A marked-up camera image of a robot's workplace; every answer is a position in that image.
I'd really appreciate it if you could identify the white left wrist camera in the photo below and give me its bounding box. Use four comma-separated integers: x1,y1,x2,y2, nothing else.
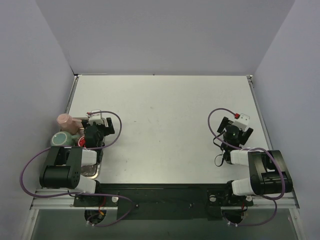
87,110,105,126

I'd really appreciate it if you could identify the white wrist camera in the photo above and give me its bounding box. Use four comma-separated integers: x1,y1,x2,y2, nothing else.
232,113,250,132
87,110,105,126

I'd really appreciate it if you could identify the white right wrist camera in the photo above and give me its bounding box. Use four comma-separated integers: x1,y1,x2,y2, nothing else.
232,113,250,132

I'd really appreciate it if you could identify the pink mug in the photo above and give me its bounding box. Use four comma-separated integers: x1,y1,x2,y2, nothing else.
56,113,83,135

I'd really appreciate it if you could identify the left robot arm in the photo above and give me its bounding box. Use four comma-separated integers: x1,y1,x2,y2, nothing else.
39,115,115,206

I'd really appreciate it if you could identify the red mug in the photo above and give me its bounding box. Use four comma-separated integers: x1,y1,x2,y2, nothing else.
77,136,86,148

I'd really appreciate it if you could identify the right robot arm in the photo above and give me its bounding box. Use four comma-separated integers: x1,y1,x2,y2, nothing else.
217,114,293,205

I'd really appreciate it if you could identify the teal green mug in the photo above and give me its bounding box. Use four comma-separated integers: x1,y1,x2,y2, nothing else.
50,131,81,147

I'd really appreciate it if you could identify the metal tray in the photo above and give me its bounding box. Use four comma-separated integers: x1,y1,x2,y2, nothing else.
75,119,106,178

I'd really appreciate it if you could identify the aluminium front rail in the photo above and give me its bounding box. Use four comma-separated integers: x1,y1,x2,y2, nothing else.
30,193,300,210

